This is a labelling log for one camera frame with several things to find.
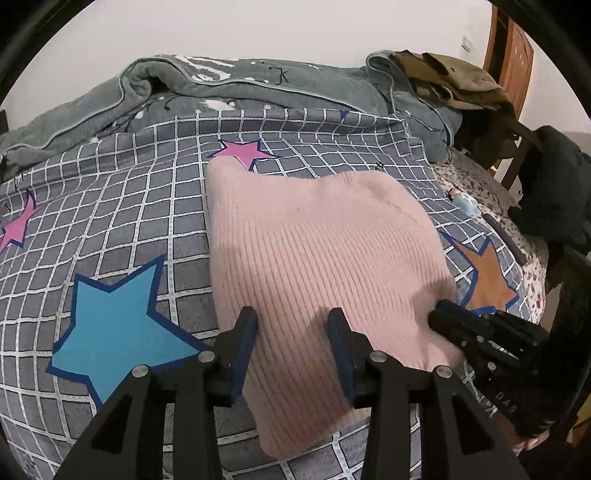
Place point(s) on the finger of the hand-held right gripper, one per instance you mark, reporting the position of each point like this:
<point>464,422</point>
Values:
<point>466,339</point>
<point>461,314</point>

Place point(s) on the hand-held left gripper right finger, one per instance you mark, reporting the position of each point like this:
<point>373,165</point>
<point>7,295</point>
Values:
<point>341,364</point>

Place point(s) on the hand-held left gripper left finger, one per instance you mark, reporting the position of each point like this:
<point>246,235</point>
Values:
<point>242,355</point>

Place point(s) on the pink knit sweater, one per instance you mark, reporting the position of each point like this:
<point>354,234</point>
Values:
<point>314,258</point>

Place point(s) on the floral bed sheet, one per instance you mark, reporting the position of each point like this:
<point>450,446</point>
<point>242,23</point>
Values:
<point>531,277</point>

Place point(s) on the black bar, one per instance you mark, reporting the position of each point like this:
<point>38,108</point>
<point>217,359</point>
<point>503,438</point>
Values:
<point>505,240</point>

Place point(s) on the dark hanging garment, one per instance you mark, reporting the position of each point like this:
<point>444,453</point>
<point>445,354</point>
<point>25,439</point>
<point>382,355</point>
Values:
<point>554,184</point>

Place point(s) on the grey grid star duvet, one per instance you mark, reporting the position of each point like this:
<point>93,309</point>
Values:
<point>138,194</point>

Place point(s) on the brown olive garment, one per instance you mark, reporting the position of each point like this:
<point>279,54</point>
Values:
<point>461,78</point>

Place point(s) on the brown wooden door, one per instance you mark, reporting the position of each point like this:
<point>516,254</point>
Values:
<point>512,60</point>

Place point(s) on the grey fleece quilt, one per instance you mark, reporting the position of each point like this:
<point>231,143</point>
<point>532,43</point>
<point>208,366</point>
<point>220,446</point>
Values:
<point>277,87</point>

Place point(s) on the white wall switch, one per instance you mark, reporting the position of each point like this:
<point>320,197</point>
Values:
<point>467,43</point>

